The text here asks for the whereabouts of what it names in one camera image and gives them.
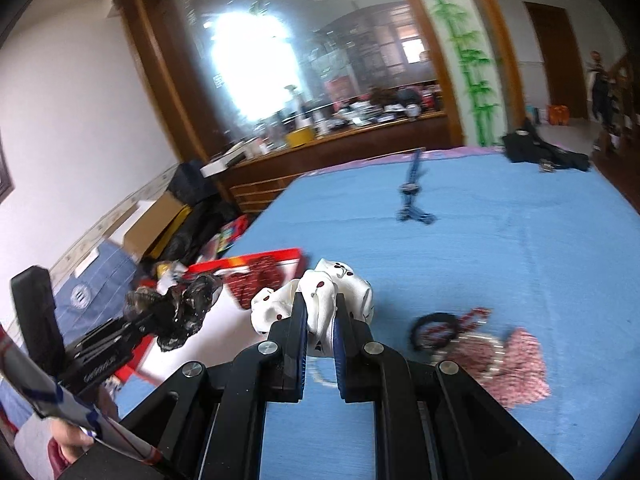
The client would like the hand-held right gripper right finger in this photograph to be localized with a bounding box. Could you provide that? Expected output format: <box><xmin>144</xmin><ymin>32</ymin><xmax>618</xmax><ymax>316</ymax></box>
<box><xmin>332</xmin><ymin>292</ymin><xmax>576</xmax><ymax>480</ymax></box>

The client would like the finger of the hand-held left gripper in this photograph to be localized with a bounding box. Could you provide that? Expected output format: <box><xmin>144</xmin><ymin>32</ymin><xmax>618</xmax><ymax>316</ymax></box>
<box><xmin>112</xmin><ymin>305</ymin><xmax>168</xmax><ymax>341</ymax></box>

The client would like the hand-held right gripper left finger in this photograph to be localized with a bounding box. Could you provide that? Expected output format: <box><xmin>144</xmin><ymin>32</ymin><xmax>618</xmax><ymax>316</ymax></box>
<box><xmin>117</xmin><ymin>292</ymin><xmax>308</xmax><ymax>480</ymax></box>

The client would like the dark sheer scrunchie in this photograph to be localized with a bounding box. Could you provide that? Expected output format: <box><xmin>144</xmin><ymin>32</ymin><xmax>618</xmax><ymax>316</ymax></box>
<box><xmin>125</xmin><ymin>275</ymin><xmax>224</xmax><ymax>352</ymax></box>

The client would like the white dotted scrunchie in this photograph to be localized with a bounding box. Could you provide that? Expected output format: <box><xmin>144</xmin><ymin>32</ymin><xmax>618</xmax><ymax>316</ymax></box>
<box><xmin>250</xmin><ymin>258</ymin><xmax>375</xmax><ymax>358</ymax></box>

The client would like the black bead bracelet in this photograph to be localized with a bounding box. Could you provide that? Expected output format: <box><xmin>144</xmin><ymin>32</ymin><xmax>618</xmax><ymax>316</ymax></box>
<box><xmin>411</xmin><ymin>312</ymin><xmax>462</xmax><ymax>352</ymax></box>

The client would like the red bead bracelet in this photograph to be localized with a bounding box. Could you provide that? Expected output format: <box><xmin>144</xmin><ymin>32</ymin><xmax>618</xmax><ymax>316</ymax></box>
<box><xmin>425</xmin><ymin>306</ymin><xmax>492</xmax><ymax>341</ymax></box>

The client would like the white pearl bracelet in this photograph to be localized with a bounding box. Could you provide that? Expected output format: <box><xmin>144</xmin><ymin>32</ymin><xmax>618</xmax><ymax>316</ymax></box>
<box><xmin>434</xmin><ymin>332</ymin><xmax>507</xmax><ymax>377</ymax></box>

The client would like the red plaid scrunchie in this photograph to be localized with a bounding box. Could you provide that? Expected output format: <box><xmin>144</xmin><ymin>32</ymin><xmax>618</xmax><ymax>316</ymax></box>
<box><xmin>482</xmin><ymin>327</ymin><xmax>548</xmax><ymax>407</ymax></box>

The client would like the person's left forearm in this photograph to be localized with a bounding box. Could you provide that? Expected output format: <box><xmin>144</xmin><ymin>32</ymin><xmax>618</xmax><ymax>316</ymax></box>
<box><xmin>0</xmin><ymin>325</ymin><xmax>163</xmax><ymax>467</ymax></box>

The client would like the person's left hand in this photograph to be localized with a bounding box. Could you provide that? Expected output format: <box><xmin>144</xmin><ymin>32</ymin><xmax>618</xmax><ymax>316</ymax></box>
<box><xmin>49</xmin><ymin>418</ymin><xmax>95</xmax><ymax>462</ymax></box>

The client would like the red box lid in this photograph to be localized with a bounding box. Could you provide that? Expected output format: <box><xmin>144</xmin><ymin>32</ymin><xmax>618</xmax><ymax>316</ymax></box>
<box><xmin>112</xmin><ymin>334</ymin><xmax>158</xmax><ymax>387</ymax></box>

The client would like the blue plaid cloth with emblem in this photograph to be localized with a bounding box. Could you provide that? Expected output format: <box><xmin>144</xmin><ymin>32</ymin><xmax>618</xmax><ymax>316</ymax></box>
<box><xmin>50</xmin><ymin>239</ymin><xmax>142</xmax><ymax>333</ymax></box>

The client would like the cardboard box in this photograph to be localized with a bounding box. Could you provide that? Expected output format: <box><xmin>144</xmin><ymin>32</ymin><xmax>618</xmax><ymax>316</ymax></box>
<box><xmin>121</xmin><ymin>191</ymin><xmax>195</xmax><ymax>262</ymax></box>

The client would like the black plastic bag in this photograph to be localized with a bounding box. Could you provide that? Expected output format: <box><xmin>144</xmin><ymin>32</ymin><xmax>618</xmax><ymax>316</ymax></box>
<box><xmin>140</xmin><ymin>160</ymin><xmax>238</xmax><ymax>267</ymax></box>

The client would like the blue blanket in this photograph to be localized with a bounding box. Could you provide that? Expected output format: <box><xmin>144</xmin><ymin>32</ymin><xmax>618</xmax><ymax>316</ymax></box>
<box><xmin>114</xmin><ymin>145</ymin><xmax>640</xmax><ymax>480</ymax></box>

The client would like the flat white box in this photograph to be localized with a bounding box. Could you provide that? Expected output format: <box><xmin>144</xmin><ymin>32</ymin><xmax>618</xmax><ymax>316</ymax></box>
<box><xmin>200</xmin><ymin>141</ymin><xmax>249</xmax><ymax>179</ymax></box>

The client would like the wooden counter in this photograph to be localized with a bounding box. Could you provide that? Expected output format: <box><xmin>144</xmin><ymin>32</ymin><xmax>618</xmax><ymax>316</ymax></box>
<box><xmin>219</xmin><ymin>110</ymin><xmax>451</xmax><ymax>217</ymax></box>

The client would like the wooden glass partition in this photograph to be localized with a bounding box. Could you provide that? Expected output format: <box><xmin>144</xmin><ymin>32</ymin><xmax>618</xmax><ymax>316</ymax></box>
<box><xmin>114</xmin><ymin>0</ymin><xmax>518</xmax><ymax>163</ymax></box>

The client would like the brown wooden door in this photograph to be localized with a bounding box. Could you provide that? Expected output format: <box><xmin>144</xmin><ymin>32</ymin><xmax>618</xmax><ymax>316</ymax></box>
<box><xmin>523</xmin><ymin>2</ymin><xmax>587</xmax><ymax>120</ymax></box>

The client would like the dark hanging jacket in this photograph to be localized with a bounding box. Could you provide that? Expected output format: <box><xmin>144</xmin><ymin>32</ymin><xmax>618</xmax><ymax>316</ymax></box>
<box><xmin>585</xmin><ymin>50</ymin><xmax>618</xmax><ymax>126</ymax></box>

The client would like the wooden stair railing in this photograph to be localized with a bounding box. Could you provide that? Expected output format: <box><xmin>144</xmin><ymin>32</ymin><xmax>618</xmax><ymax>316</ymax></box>
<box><xmin>594</xmin><ymin>50</ymin><xmax>640</xmax><ymax>161</ymax></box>

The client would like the wooden picture frame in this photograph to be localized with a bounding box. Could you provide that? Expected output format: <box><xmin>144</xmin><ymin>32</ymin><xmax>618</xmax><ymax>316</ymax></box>
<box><xmin>0</xmin><ymin>130</ymin><xmax>16</xmax><ymax>204</ymax></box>

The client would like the green bamboo wall decal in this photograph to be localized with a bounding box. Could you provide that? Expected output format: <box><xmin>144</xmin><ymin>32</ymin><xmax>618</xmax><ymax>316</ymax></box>
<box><xmin>407</xmin><ymin>0</ymin><xmax>502</xmax><ymax>147</ymax></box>

